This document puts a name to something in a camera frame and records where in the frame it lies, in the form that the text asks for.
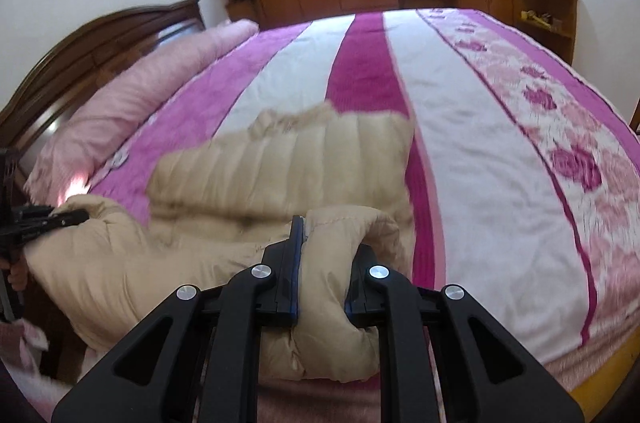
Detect wooden chair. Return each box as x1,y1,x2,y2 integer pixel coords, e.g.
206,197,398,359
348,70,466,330
629,100,640,135

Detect white electric blanket controller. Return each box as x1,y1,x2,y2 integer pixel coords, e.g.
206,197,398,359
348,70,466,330
110,150,128,169

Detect beige quilted down jacket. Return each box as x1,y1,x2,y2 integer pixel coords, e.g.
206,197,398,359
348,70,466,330
25,104,416,382

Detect left hand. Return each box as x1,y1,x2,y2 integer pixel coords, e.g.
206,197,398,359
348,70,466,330
0,256,28,292

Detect purple floral bed blanket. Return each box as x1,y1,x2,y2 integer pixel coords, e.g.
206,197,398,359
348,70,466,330
86,7,640,392

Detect pink rolled quilt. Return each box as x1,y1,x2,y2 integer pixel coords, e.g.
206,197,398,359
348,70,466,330
25,20,259,206

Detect yellow items on shelf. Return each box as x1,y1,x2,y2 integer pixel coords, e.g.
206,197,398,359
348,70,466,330
521,10,563,31

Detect dark wooden headboard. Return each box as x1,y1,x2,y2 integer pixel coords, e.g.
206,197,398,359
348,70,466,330
0,0,206,154

